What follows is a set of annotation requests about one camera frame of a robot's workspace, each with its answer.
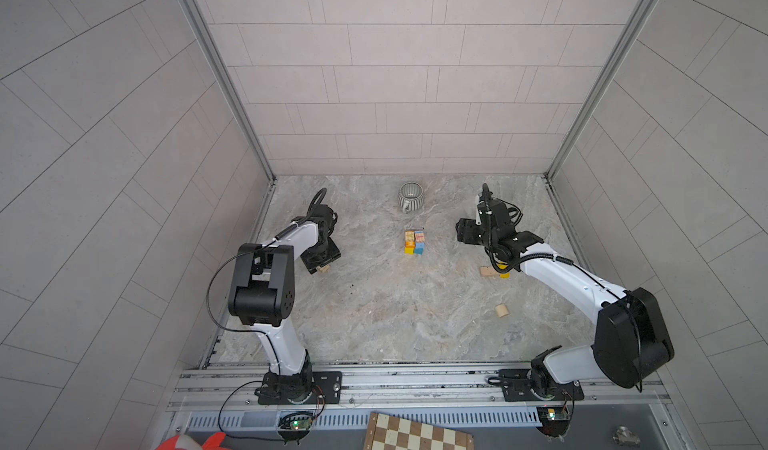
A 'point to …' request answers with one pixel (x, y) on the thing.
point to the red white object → (185, 442)
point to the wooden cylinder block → (501, 310)
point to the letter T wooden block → (420, 237)
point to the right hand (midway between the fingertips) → (462, 225)
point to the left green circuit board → (295, 425)
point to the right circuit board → (555, 420)
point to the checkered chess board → (391, 432)
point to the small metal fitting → (625, 437)
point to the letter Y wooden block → (409, 236)
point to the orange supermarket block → (410, 248)
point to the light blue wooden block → (420, 248)
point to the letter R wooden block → (324, 269)
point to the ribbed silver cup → (411, 197)
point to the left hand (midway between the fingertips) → (334, 255)
